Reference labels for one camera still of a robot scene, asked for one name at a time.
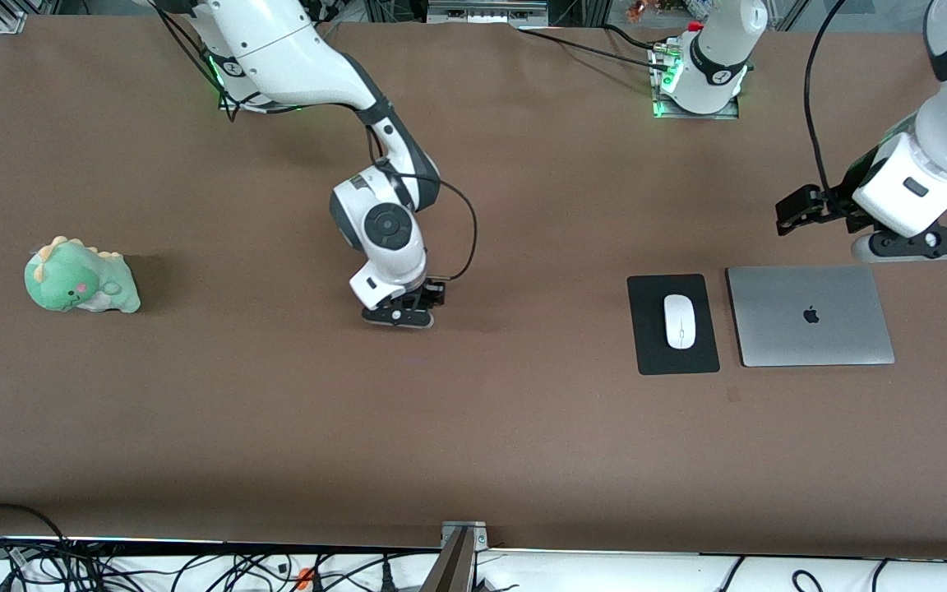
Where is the white computer mouse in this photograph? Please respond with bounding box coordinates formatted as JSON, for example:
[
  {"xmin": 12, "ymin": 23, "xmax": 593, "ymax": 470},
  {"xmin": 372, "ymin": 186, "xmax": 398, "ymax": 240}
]
[{"xmin": 663, "ymin": 294, "xmax": 697, "ymax": 350}]

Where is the black mouse pad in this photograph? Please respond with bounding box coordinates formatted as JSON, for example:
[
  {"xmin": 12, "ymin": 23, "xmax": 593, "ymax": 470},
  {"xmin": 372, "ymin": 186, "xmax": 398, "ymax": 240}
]
[{"xmin": 626, "ymin": 274, "xmax": 721, "ymax": 376}]

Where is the silver closed laptop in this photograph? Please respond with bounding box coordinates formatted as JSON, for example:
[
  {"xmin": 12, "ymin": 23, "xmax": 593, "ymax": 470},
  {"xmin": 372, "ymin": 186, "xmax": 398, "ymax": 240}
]
[{"xmin": 726, "ymin": 265, "xmax": 896, "ymax": 368}]

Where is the grey metal box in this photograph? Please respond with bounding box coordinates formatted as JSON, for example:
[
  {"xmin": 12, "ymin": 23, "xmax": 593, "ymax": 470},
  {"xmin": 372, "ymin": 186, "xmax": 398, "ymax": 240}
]
[{"xmin": 427, "ymin": 0, "xmax": 548, "ymax": 25}]

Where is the green dinosaur plush toy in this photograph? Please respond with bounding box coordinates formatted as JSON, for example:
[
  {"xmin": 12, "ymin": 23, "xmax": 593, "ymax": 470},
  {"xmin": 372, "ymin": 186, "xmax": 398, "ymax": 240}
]
[{"xmin": 25, "ymin": 237, "xmax": 141, "ymax": 315}]

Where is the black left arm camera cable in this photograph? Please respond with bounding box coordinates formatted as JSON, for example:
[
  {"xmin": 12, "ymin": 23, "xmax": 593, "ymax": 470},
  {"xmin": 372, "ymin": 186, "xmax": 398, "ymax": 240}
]
[{"xmin": 802, "ymin": 0, "xmax": 852, "ymax": 206}]

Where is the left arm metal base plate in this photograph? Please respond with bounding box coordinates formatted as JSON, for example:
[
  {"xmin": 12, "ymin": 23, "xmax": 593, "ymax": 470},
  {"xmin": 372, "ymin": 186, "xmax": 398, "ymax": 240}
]
[{"xmin": 653, "ymin": 45, "xmax": 741, "ymax": 120}]

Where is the aluminium strut with bracket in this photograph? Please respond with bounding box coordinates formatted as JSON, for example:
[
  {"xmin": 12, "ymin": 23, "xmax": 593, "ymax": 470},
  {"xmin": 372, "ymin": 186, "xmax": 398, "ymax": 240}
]
[{"xmin": 420, "ymin": 520, "xmax": 489, "ymax": 592}]

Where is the black cable across table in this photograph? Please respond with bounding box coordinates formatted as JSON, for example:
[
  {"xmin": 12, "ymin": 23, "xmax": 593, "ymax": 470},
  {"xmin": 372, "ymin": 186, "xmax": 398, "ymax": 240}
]
[{"xmin": 515, "ymin": 27, "xmax": 676, "ymax": 71}]

